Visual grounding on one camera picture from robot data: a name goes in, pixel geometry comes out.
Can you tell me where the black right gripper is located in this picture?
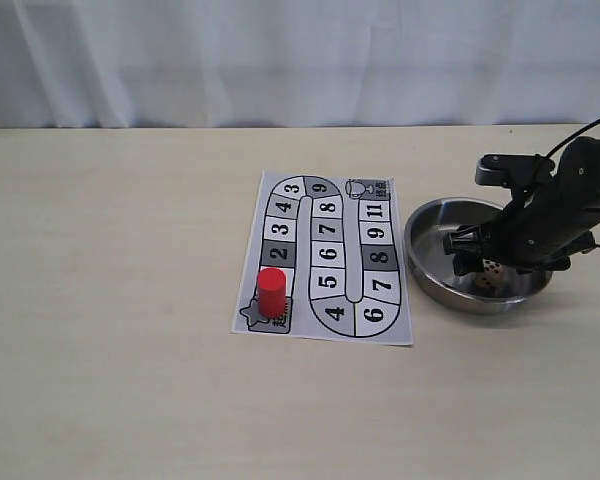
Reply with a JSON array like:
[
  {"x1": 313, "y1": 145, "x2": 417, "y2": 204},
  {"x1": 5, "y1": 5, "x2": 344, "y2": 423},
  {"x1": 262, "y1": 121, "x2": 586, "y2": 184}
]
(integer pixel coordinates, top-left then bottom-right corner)
[{"x1": 442, "y1": 136, "x2": 600, "y2": 276}]

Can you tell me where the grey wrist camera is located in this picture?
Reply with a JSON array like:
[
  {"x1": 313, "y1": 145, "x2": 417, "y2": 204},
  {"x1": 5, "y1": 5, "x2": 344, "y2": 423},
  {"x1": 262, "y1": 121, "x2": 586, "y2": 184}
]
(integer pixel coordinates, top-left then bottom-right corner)
[{"x1": 475, "y1": 154, "x2": 555, "y2": 189}]

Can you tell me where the wooden die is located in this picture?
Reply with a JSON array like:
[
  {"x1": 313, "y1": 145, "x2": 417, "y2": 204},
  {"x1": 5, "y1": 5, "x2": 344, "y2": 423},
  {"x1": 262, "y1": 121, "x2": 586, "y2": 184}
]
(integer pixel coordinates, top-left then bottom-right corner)
[{"x1": 473, "y1": 259, "x2": 504, "y2": 291}]

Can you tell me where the white curtain backdrop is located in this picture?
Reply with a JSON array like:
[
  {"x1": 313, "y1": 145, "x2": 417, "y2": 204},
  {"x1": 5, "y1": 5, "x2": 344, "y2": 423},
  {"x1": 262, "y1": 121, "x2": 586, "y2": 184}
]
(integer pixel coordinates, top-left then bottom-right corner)
[{"x1": 0, "y1": 1, "x2": 600, "y2": 128}]

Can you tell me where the paper number game board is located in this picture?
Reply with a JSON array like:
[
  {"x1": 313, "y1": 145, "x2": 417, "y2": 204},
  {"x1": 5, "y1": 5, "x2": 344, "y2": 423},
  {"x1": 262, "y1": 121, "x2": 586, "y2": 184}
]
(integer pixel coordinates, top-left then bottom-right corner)
[{"x1": 232, "y1": 172, "x2": 414, "y2": 346}]

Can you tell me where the red cylinder game piece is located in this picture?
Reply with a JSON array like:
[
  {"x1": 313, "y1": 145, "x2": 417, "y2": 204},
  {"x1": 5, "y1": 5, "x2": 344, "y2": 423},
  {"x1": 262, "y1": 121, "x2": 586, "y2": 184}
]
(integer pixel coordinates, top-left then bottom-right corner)
[{"x1": 257, "y1": 267, "x2": 286, "y2": 318}]

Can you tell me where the stainless steel bowl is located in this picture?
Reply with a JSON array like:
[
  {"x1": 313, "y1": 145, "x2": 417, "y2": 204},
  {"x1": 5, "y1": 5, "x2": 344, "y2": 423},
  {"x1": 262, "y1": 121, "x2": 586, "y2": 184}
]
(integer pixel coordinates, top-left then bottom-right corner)
[{"x1": 404, "y1": 197, "x2": 552, "y2": 315}]

